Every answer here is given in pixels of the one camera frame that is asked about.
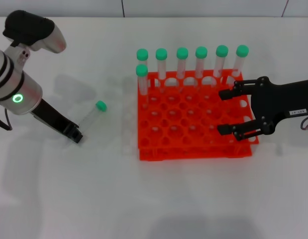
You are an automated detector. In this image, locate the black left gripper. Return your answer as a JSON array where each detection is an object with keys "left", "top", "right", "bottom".
[{"left": 30, "top": 99, "right": 84, "bottom": 144}]

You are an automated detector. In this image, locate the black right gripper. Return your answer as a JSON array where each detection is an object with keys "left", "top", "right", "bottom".
[{"left": 217, "top": 77, "right": 308, "bottom": 141}]

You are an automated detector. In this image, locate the green capped test tube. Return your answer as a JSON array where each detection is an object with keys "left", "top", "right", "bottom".
[
  {"left": 215, "top": 45, "right": 229, "bottom": 83},
  {"left": 195, "top": 46, "right": 208, "bottom": 84},
  {"left": 155, "top": 48, "right": 168, "bottom": 87},
  {"left": 135, "top": 64, "right": 149, "bottom": 110},
  {"left": 79, "top": 100, "right": 107, "bottom": 129},
  {"left": 236, "top": 44, "right": 249, "bottom": 78},
  {"left": 136, "top": 48, "right": 149, "bottom": 66},
  {"left": 176, "top": 47, "right": 189, "bottom": 85}
]

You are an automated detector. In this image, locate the orange test tube rack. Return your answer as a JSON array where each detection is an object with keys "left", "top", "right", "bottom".
[{"left": 137, "top": 69, "right": 259, "bottom": 161}]

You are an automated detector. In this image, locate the left arm cable with connector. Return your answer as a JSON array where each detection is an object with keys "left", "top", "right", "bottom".
[{"left": 0, "top": 107, "right": 12, "bottom": 131}]

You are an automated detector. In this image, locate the left wrist camera housing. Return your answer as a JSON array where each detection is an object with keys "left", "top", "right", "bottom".
[{"left": 2, "top": 9, "right": 67, "bottom": 54}]

